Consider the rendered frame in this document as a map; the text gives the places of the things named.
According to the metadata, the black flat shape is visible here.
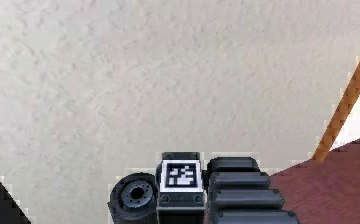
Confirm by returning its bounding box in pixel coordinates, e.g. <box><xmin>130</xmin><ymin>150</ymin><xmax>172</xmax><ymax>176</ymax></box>
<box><xmin>0</xmin><ymin>165</ymin><xmax>32</xmax><ymax>224</ymax></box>

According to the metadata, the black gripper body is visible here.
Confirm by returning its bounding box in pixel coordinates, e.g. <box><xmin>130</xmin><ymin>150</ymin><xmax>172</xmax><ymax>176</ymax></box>
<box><xmin>108</xmin><ymin>172</ymin><xmax>160</xmax><ymax>224</ymax></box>

